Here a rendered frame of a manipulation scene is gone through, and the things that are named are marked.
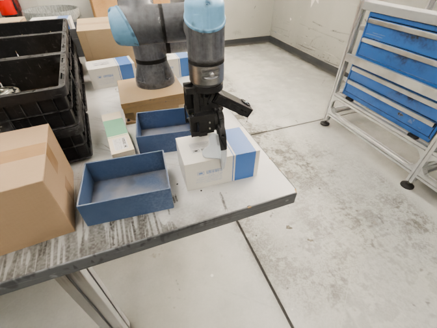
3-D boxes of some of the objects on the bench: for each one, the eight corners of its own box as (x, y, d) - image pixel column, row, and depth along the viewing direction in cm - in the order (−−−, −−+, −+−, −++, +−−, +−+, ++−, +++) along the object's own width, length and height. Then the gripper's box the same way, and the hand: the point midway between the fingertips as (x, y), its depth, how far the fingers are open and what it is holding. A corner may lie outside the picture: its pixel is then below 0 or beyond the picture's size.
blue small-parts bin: (166, 168, 72) (163, 150, 67) (174, 207, 61) (170, 188, 56) (93, 182, 68) (84, 163, 63) (86, 226, 57) (75, 207, 52)
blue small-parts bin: (196, 123, 91) (195, 105, 86) (204, 147, 80) (203, 128, 75) (140, 130, 87) (136, 112, 83) (140, 156, 76) (135, 137, 72)
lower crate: (89, 114, 96) (78, 84, 88) (95, 160, 75) (81, 125, 67) (-39, 140, 83) (-66, 107, 75) (-74, 202, 62) (-117, 166, 54)
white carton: (241, 150, 78) (242, 126, 73) (257, 175, 70) (260, 150, 64) (178, 163, 74) (175, 138, 68) (186, 191, 65) (184, 165, 59)
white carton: (132, 73, 128) (128, 55, 122) (138, 82, 120) (134, 62, 114) (91, 81, 121) (84, 62, 115) (94, 90, 113) (87, 70, 107)
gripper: (175, 68, 60) (183, 136, 73) (194, 105, 46) (199, 181, 59) (210, 64, 62) (211, 132, 75) (238, 98, 48) (233, 174, 61)
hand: (216, 151), depth 68 cm, fingers closed on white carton, 13 cm apart
